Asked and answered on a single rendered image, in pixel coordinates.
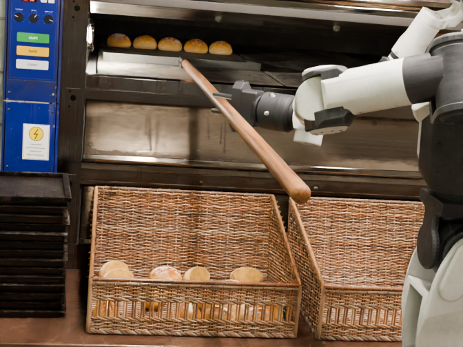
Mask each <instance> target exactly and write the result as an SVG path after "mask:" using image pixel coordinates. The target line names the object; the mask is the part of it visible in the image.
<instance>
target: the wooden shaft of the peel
mask: <svg viewBox="0 0 463 347"><path fill-rule="evenodd" d="M181 64H182V66H183V68H184V69H185V70H186V72H187V73H188V74H189V75H190V76H191V77H192V78H193V80H194V81H195V82H196V84H197V85H198V86H199V87H200V88H201V89H202V91H203V92H204V93H205V94H206V96H207V97H208V98H209V99H210V101H211V102H212V103H213V104H214V105H215V106H216V108H217V109H218V110H219V112H220V113H221V114H222V115H223V116H224V117H225V118H226V120H227V121H228V122H229V124H230V125H231V126H232V127H233V128H234V129H235V130H236V132H237V133H238V134H239V136H240V137H241V138H242V139H243V140H244V141H245V143H246V144H247V145H248V146H249V148H250V149H251V150H252V151H253V152H254V153H255V155H256V156H257V157H258V158H259V160H260V161H261V162H262V164H264V166H265V167H266V168H267V169H268V170H269V172H270V173H271V174H272V176H273V177H274V178H275V179H276V180H277V181H278V182H279V184H280V185H281V186H282V188H283V189H284V190H285V191H286V192H287V193H288V194H289V196H290V197H291V198H292V200H293V201H294V202H297V203H300V204H302V203H306V202H307V201H308V200H309V199H310V197H311V190H310V188H309V187H308V186H307V185H306V184H305V183H304V182H303V181H302V180H301V179H300V178H299V176H298V175H297V174H296V173H295V172H294V171H293V170H292V169H291V168H290V167H289V166H288V165H287V163H286V162H285V161H284V160H283V159H282V158H281V157H280V156H279V155H278V154H277V153H276V152H275V151H274V150H273V149H272V148H271V147H270V146H269V145H268V144H267V143H266V142H265V141H264V140H263V138H262V137H261V136H260V135H259V134H258V133H257V132H256V131H255V130H254V129H253V128H252V127H251V125H250V124H249V123H248V122H247V121H246V120H245V119H244V118H243V117H242V116H241V115H240V114H239V113H238V112H237V111H236V110H235V109H234V108H233V107H232V106H231V105H230V104H229V103H228V101H227V100H226V99H225V98H218V97H213V96H212V94H213V93H215V92H218V91H217V90H216V88H215V87H214V86H213V85H212V84H211V83H210V82H209V81H208V80H207V79H206V78H205V77H204V76H203V75H202V74H201V73H200V72H199V71H198V70H197V69H196V68H195V67H194V66H193V64H192V63H191V62H190V61H189V60H187V59H185V60H183V61H182V63H181ZM218 93H219V92H218Z"/></svg>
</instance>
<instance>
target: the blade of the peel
mask: <svg viewBox="0 0 463 347"><path fill-rule="evenodd" d="M102 51H103V61H119V62H129V63H149V64H159V65H178V60H179V56H186V55H176V54H157V53H147V52H128V51H118V50H102ZM188 57H189V58H190V59H191V63H192V64H193V66H194V67H208V68H218V69H228V70H248V71H259V72H260V68H261V63H255V62H251V61H245V60H244V59H225V58H215V57H205V56H188ZM178 66H179V65H178Z"/></svg>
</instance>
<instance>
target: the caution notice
mask: <svg viewBox="0 0 463 347"><path fill-rule="evenodd" d="M49 137H50V126H49V125H35V124H23V154H22V159H30V160H48V156H49Z"/></svg>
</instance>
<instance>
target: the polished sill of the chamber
mask: <svg viewBox="0 0 463 347"><path fill-rule="evenodd" d="M209 82H210V83H211V84H212V85H213V86H214V87H215V88H216V90H217V91H218V92H219V93H224V94H232V87H233V86H234V83H227V82H217V81H209ZM250 87H251V89H253V90H262V91H263V92H264V93H265V92H274V93H279V94H288V95H294V96H296V92H297V90H298V88H299V87H288V86H277V85H258V84H250ZM85 89H97V90H117V91H129V92H149V93H160V94H180V95H191V96H206V94H205V93H204V92H203V91H202V89H201V88H200V87H199V86H198V85H197V84H196V82H195V81H194V80H187V79H176V78H156V77H146V76H126V75H115V74H96V73H86V74H85ZM411 108H412V105H407V106H401V107H394V108H392V109H411Z"/></svg>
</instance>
